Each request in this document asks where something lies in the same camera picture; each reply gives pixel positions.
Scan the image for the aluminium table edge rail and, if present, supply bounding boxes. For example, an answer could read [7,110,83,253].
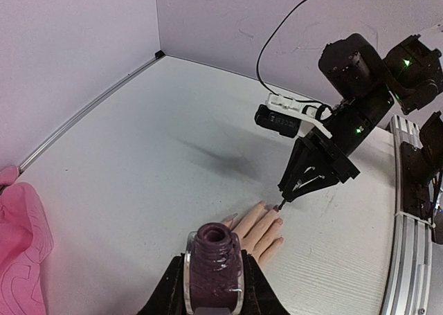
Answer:
[18,50,165,174]

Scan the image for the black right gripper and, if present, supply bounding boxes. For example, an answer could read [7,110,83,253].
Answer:
[282,33,394,201]

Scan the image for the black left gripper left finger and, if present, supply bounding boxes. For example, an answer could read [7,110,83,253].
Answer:
[137,254,183,315]

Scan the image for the nail polish brush cap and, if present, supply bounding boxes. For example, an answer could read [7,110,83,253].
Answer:
[278,166,325,211]

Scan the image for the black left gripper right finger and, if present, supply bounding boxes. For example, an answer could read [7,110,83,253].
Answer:
[240,250,290,315]

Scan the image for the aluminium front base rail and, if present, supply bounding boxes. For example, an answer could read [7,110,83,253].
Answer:
[380,111,442,314]

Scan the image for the purple nail polish bottle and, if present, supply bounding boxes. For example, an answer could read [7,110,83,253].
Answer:
[183,222,245,314]

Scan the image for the black right camera cable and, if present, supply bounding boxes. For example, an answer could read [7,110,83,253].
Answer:
[256,0,443,101]

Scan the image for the mannequin hand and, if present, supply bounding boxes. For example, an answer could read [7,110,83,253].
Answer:
[221,201,284,269]

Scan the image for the pink sweatshirt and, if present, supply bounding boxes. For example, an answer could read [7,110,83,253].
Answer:
[1,166,53,314]

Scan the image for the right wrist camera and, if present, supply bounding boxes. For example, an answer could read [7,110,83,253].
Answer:
[254,93,332,139]

